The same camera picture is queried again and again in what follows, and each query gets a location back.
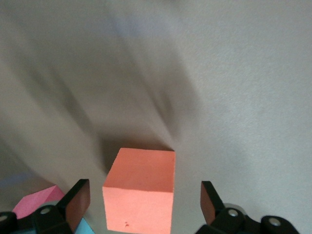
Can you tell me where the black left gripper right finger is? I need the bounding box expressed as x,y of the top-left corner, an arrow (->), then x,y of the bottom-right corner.
195,180 -> 300,234

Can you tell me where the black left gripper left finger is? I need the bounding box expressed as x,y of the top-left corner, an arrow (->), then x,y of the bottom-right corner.
0,179 -> 91,234

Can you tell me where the light blue foam cube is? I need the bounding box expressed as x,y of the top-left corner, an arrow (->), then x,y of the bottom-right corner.
74,217 -> 96,234

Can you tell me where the red foam cube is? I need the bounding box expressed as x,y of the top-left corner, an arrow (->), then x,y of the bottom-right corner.
12,184 -> 66,220

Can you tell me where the orange foam cube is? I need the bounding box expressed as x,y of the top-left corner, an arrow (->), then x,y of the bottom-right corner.
102,147 -> 176,232

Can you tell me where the large table cover sheet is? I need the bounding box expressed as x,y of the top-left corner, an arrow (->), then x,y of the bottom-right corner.
0,0 -> 312,234

